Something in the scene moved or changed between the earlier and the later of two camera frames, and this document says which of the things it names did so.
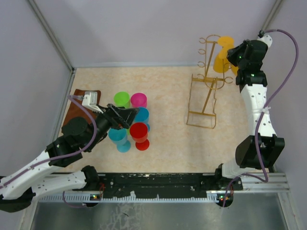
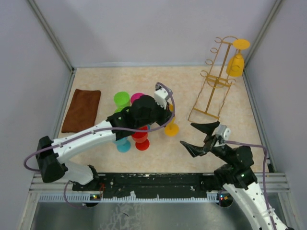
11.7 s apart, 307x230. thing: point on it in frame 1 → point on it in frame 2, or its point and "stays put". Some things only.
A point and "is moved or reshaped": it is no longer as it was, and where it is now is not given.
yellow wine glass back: x=221 y=64 is moved or reshaped
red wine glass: x=138 y=132 stays put
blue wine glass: x=119 y=136 stays put
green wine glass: x=122 y=98 stays put
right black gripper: x=232 y=52 → x=209 y=141
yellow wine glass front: x=234 y=70 → x=171 y=129
